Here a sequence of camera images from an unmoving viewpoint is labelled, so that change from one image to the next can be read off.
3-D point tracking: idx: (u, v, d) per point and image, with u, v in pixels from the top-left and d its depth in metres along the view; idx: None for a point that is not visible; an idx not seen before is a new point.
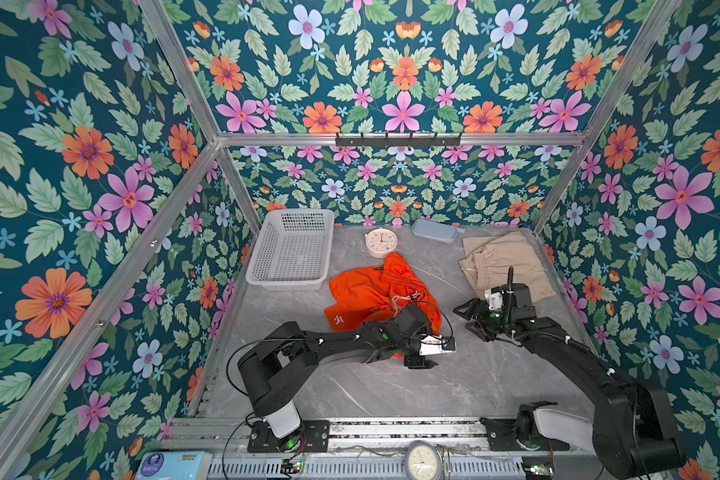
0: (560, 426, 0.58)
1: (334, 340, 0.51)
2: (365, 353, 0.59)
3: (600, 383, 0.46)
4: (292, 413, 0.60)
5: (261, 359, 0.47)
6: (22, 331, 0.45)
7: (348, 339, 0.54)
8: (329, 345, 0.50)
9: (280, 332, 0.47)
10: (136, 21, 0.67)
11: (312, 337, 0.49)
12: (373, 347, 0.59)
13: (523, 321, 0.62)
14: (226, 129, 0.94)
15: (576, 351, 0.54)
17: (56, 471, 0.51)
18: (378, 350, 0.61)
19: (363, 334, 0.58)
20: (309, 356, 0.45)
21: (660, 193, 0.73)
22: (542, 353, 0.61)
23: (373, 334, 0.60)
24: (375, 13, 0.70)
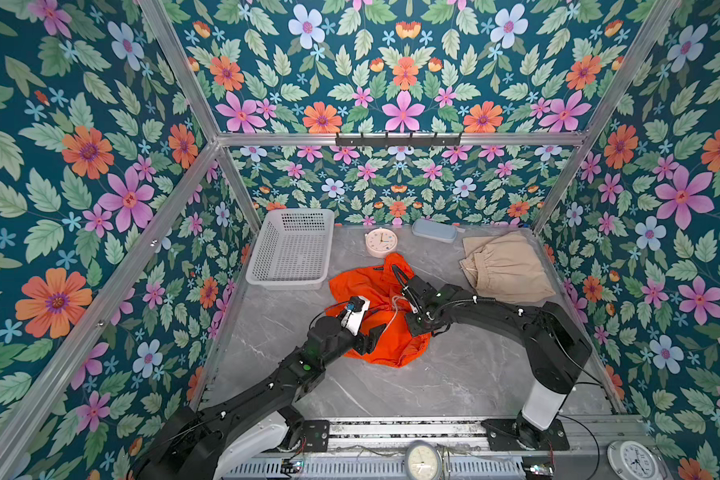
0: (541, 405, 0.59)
1: (245, 400, 0.49)
2: (288, 395, 0.56)
3: (521, 327, 0.51)
4: (267, 433, 0.59)
5: (157, 462, 0.42)
6: (22, 331, 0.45)
7: (262, 392, 0.52)
8: (240, 410, 0.47)
9: (172, 425, 0.42)
10: (136, 21, 0.67)
11: (211, 414, 0.45)
12: (296, 385, 0.57)
13: (433, 301, 0.67)
14: (226, 129, 0.94)
15: (490, 303, 0.58)
17: (56, 471, 0.51)
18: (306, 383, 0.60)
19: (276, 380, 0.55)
20: (210, 438, 0.42)
21: (660, 193, 0.73)
22: (464, 318, 0.62)
23: (291, 374, 0.58)
24: (375, 12, 0.70)
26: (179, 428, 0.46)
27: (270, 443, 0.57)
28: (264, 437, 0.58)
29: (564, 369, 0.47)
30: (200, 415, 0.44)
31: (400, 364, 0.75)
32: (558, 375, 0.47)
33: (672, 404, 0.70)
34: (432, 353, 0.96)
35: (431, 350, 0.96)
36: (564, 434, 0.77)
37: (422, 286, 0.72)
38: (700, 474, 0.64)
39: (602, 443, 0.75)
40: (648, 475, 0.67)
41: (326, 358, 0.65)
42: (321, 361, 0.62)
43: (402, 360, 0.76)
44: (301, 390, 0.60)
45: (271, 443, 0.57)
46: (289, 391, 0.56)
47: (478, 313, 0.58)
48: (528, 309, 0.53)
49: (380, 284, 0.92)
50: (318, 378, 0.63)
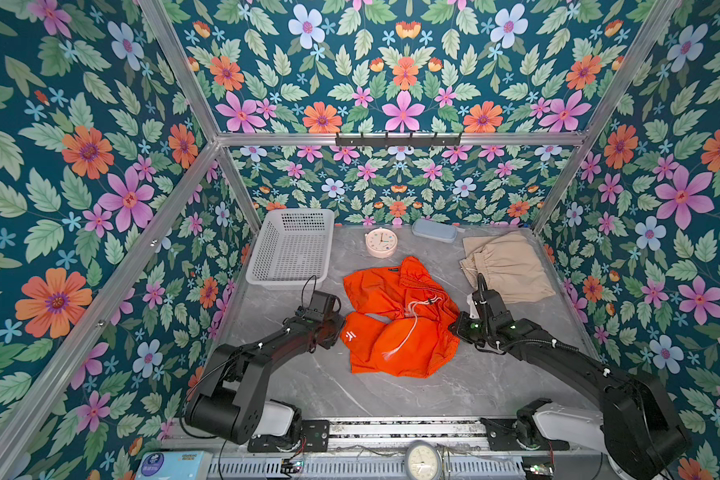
0: (564, 429, 0.58)
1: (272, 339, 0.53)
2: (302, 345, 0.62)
3: (602, 388, 0.46)
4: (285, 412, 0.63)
5: (211, 395, 0.44)
6: (22, 331, 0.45)
7: (286, 333, 0.57)
8: (274, 343, 0.52)
9: (216, 359, 0.45)
10: (136, 21, 0.67)
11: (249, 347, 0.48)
12: (306, 333, 0.62)
13: (504, 329, 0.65)
14: (226, 129, 0.94)
15: (569, 356, 0.53)
17: (56, 471, 0.51)
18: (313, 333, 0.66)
19: (294, 327, 0.60)
20: (259, 358, 0.45)
21: (660, 192, 0.73)
22: (534, 358, 0.59)
23: (300, 325, 0.62)
24: (375, 12, 0.70)
26: (225, 362, 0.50)
27: (281, 428, 0.62)
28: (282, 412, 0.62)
29: (648, 453, 0.40)
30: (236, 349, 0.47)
31: (429, 374, 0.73)
32: (638, 455, 0.41)
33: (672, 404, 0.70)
34: None
35: None
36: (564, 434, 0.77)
37: (500, 306, 0.68)
38: (700, 474, 0.64)
39: None
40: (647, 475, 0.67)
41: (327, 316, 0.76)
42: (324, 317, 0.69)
43: (431, 368, 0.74)
44: (310, 343, 0.65)
45: (286, 425, 0.64)
46: (303, 335, 0.61)
47: (547, 356, 0.56)
48: (616, 373, 0.47)
49: (397, 287, 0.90)
50: (320, 332, 0.68)
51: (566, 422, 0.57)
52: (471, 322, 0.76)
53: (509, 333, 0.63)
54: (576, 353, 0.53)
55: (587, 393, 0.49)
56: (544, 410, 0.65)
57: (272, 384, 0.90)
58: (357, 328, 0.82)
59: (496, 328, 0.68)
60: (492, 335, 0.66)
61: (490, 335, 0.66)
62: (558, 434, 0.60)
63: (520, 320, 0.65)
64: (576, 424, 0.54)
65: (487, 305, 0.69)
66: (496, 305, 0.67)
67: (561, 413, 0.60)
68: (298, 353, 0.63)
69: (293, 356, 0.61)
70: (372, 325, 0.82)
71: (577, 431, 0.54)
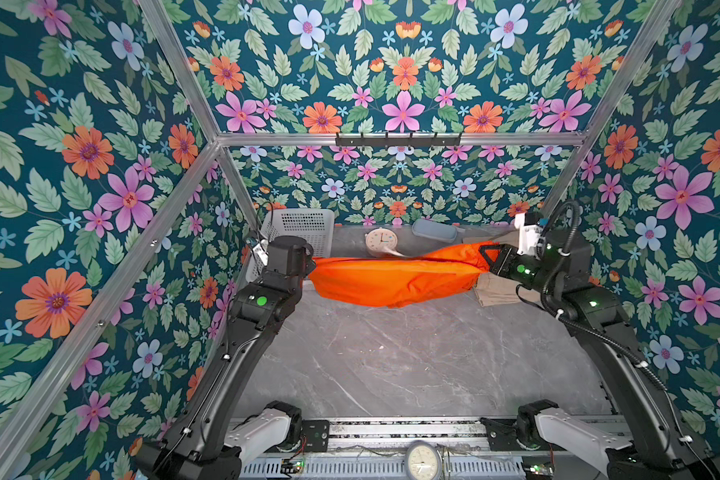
0: (564, 437, 0.58)
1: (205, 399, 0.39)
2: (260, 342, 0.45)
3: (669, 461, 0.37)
4: (283, 429, 0.62)
5: None
6: (22, 331, 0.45)
7: (225, 370, 0.40)
8: (209, 409, 0.38)
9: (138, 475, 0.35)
10: (136, 21, 0.67)
11: (174, 437, 0.37)
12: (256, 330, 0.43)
13: (573, 298, 0.47)
14: (226, 129, 0.94)
15: (653, 392, 0.40)
17: (56, 471, 0.51)
18: (272, 308, 0.45)
19: (238, 345, 0.42)
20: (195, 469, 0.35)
21: (660, 193, 0.73)
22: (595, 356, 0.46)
23: (248, 321, 0.43)
24: (375, 12, 0.70)
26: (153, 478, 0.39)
27: (280, 438, 0.63)
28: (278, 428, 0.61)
29: None
30: (163, 444, 0.36)
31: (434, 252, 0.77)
32: None
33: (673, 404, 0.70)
34: (432, 353, 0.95)
35: (431, 350, 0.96)
36: None
37: (583, 265, 0.47)
38: None
39: None
40: None
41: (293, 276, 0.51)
42: (291, 273, 0.51)
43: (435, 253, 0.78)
44: (272, 318, 0.47)
45: (285, 433, 0.64)
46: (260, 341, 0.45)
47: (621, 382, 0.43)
48: (697, 446, 0.37)
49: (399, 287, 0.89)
50: (286, 302, 0.49)
51: (566, 432, 0.57)
52: (522, 263, 0.57)
53: (582, 313, 0.46)
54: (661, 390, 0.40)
55: (640, 440, 0.41)
56: (549, 413, 0.64)
57: (272, 384, 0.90)
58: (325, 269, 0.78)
59: (563, 289, 0.50)
60: (554, 298, 0.51)
61: (551, 295, 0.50)
62: (556, 439, 0.60)
63: (604, 295, 0.47)
64: (576, 436, 0.54)
65: (568, 259, 0.49)
66: (577, 264, 0.47)
67: (566, 422, 0.59)
68: (259, 356, 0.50)
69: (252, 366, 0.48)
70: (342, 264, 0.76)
71: (579, 445, 0.54)
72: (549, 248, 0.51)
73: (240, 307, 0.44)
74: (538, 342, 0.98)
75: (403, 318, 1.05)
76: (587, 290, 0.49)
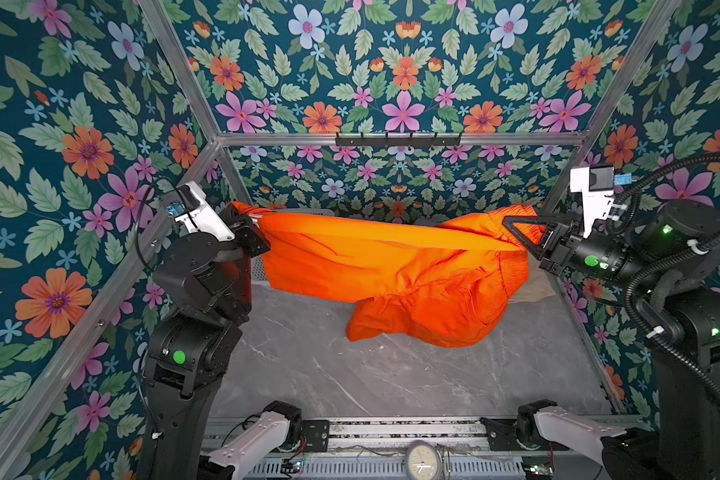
0: (564, 433, 0.57)
1: (152, 468, 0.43)
2: (194, 401, 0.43)
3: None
4: (283, 431, 0.63)
5: None
6: (22, 331, 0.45)
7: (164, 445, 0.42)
8: None
9: None
10: (136, 21, 0.67)
11: None
12: (184, 401, 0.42)
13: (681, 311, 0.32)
14: (225, 129, 0.94)
15: None
17: (56, 471, 0.51)
18: (195, 373, 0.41)
19: (167, 416, 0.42)
20: None
21: (660, 193, 0.73)
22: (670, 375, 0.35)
23: (169, 389, 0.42)
24: (375, 12, 0.70)
26: None
27: (280, 440, 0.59)
28: (276, 433, 0.61)
29: None
30: None
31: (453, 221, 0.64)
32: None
33: None
34: (432, 353, 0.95)
35: (431, 350, 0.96)
36: None
37: (708, 264, 0.30)
38: None
39: None
40: None
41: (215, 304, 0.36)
42: (208, 308, 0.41)
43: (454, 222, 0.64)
44: (201, 370, 0.34)
45: (284, 435, 0.64)
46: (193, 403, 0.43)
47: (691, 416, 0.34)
48: None
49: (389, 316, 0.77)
50: (217, 346, 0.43)
51: (567, 428, 0.56)
52: (592, 254, 0.39)
53: (694, 344, 0.32)
54: None
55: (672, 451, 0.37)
56: (546, 410, 0.65)
57: (272, 384, 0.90)
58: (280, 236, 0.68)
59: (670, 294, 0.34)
60: (645, 309, 0.35)
61: (641, 300, 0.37)
62: (556, 436, 0.60)
63: None
64: (576, 431, 0.54)
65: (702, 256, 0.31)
66: (705, 265, 0.31)
67: (563, 417, 0.60)
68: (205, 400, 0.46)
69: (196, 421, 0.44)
70: (297, 221, 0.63)
71: (580, 440, 0.53)
72: (667, 230, 0.33)
73: (155, 369, 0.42)
74: (538, 342, 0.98)
75: None
76: (697, 295, 0.34)
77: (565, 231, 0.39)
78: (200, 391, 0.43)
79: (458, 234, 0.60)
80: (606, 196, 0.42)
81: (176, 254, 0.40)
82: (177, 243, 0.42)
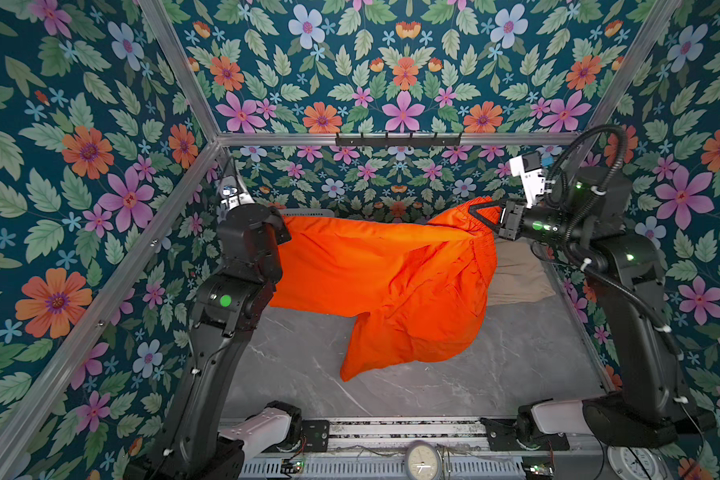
0: (555, 415, 0.59)
1: (182, 415, 0.35)
2: (234, 345, 0.39)
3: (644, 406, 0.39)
4: (284, 425, 0.63)
5: None
6: (22, 331, 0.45)
7: (197, 388, 0.35)
8: (186, 428, 0.35)
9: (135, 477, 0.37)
10: (136, 21, 0.67)
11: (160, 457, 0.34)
12: (225, 339, 0.36)
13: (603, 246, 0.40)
14: (225, 129, 0.94)
15: (663, 355, 0.38)
17: (56, 471, 0.51)
18: (239, 310, 0.37)
19: (207, 356, 0.36)
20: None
21: (660, 193, 0.73)
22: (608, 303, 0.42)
23: (211, 330, 0.36)
24: (375, 12, 0.70)
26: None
27: (280, 437, 0.62)
28: (280, 422, 0.61)
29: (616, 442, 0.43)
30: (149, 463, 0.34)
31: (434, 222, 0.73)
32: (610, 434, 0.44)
33: None
34: None
35: None
36: (564, 434, 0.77)
37: (616, 208, 0.39)
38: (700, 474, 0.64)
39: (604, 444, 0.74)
40: (648, 476, 0.67)
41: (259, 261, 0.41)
42: (255, 260, 0.41)
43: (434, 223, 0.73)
44: (242, 317, 0.38)
45: (285, 432, 0.64)
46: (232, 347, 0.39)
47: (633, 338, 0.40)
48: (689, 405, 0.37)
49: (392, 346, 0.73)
50: (259, 295, 0.40)
51: (556, 409, 0.59)
52: (536, 219, 0.48)
53: (617, 272, 0.39)
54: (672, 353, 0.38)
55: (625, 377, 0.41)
56: (540, 403, 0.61)
57: (272, 385, 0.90)
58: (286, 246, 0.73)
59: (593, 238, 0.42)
60: (579, 246, 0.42)
61: (575, 241, 0.46)
62: (549, 422, 0.61)
63: (640, 247, 0.39)
64: (565, 408, 0.56)
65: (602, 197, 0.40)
66: (608, 206, 0.40)
67: (554, 402, 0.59)
68: (236, 355, 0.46)
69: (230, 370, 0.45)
70: (314, 225, 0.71)
71: (567, 416, 0.55)
72: (578, 186, 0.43)
73: (201, 308, 0.36)
74: (538, 342, 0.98)
75: None
76: (619, 238, 0.43)
77: (512, 204, 0.49)
78: (238, 335, 0.39)
79: (440, 228, 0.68)
80: (539, 176, 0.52)
81: (236, 213, 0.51)
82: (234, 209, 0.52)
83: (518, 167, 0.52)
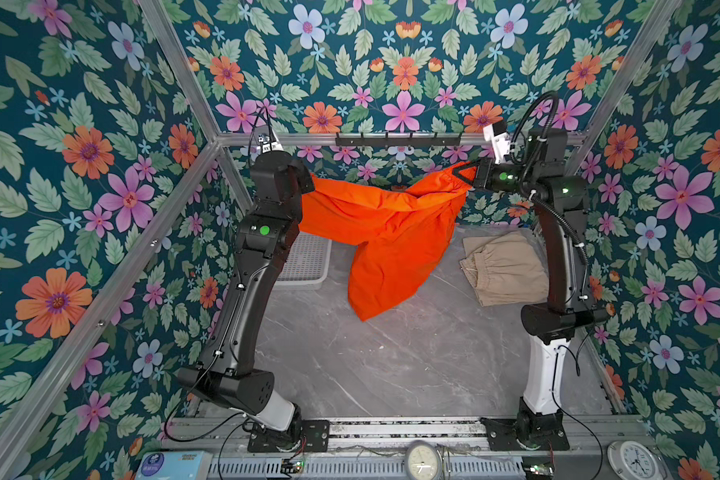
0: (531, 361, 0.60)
1: (229, 322, 0.40)
2: (272, 267, 0.46)
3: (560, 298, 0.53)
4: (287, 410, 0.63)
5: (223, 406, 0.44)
6: (22, 330, 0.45)
7: (242, 299, 0.41)
8: (235, 332, 0.40)
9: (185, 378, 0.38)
10: (136, 21, 0.67)
11: (209, 359, 0.39)
12: (267, 258, 0.44)
13: (545, 180, 0.52)
14: (226, 129, 0.94)
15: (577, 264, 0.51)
17: (56, 471, 0.51)
18: (276, 238, 0.45)
19: (251, 273, 0.42)
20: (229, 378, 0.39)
21: (660, 193, 0.73)
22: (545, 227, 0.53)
23: (254, 252, 0.42)
24: (375, 12, 0.70)
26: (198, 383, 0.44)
27: (283, 423, 0.62)
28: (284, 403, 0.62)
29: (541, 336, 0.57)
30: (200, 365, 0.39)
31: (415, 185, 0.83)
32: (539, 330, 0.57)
33: (672, 404, 0.70)
34: (432, 353, 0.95)
35: (431, 350, 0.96)
36: (564, 434, 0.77)
37: (559, 153, 0.52)
38: (700, 474, 0.64)
39: (604, 443, 0.75)
40: (648, 476, 0.67)
41: (288, 201, 0.49)
42: (284, 199, 0.48)
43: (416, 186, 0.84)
44: (280, 246, 0.47)
45: (287, 417, 0.63)
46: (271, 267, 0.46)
47: (557, 252, 0.53)
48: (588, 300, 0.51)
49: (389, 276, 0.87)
50: (291, 230, 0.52)
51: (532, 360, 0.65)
52: (502, 172, 0.60)
53: (551, 203, 0.51)
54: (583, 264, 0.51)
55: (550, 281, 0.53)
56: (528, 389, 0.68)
57: (272, 385, 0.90)
58: (311, 213, 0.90)
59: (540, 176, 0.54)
60: (530, 182, 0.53)
61: (527, 182, 0.58)
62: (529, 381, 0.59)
63: (576, 184, 0.50)
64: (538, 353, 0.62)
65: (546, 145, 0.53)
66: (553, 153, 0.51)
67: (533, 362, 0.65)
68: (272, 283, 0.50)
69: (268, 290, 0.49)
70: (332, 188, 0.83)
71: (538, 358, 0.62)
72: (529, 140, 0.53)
73: (243, 239, 0.43)
74: None
75: (403, 318, 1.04)
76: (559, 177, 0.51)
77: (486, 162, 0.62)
78: (275, 259, 0.46)
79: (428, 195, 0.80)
80: (507, 138, 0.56)
81: (264, 158, 0.41)
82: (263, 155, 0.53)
83: (488, 132, 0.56)
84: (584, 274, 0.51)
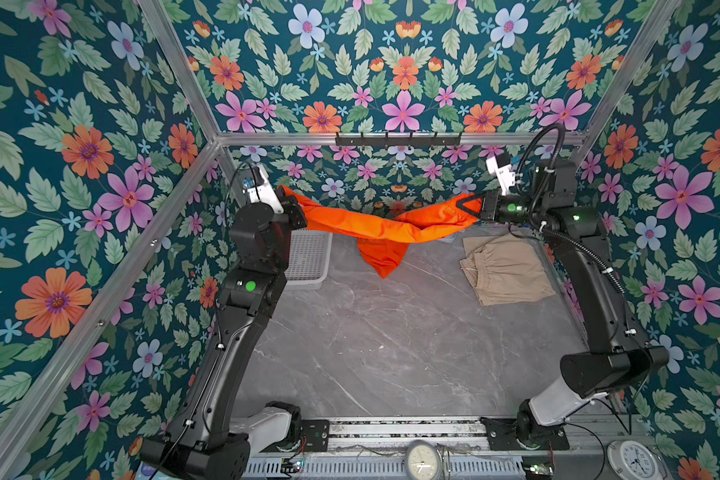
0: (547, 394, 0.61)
1: (205, 386, 0.38)
2: (255, 324, 0.44)
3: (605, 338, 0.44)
4: (283, 426, 0.62)
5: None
6: (22, 330, 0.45)
7: (221, 362, 0.39)
8: (209, 399, 0.38)
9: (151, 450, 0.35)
10: (136, 21, 0.67)
11: (179, 428, 0.36)
12: (249, 317, 0.42)
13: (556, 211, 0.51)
14: (225, 129, 0.94)
15: (610, 292, 0.45)
17: (56, 471, 0.51)
18: (262, 294, 0.44)
19: (231, 333, 0.40)
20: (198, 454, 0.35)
21: (660, 192, 0.73)
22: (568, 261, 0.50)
23: (236, 311, 0.41)
24: (375, 12, 0.70)
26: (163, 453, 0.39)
27: (280, 434, 0.62)
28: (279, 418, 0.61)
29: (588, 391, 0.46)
30: (167, 437, 0.36)
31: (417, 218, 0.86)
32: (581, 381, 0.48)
33: (672, 404, 0.70)
34: (432, 353, 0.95)
35: (431, 350, 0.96)
36: (564, 434, 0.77)
37: (567, 185, 0.51)
38: (699, 474, 0.64)
39: (604, 443, 0.75)
40: (648, 475, 0.67)
41: (272, 255, 0.48)
42: (267, 255, 0.47)
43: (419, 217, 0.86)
44: (265, 302, 0.45)
45: (284, 430, 0.63)
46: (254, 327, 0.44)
47: (584, 282, 0.48)
48: (640, 336, 0.43)
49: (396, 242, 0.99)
50: (276, 286, 0.47)
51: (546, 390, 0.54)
52: (510, 203, 0.59)
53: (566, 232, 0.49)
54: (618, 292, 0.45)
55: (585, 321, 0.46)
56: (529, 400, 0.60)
57: (272, 385, 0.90)
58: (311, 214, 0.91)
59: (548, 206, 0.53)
60: (539, 213, 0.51)
61: (536, 212, 0.57)
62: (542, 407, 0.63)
63: (586, 213, 0.49)
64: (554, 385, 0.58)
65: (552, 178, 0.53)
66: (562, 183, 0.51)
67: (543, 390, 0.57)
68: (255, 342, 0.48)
69: (249, 351, 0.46)
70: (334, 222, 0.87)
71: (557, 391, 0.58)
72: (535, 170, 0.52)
73: (227, 294, 0.42)
74: (538, 342, 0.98)
75: (403, 317, 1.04)
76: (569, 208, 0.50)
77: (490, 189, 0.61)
78: (259, 316, 0.44)
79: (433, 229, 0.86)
80: (510, 171, 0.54)
81: (244, 215, 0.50)
82: (246, 204, 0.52)
83: (492, 166, 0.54)
84: (623, 305, 0.44)
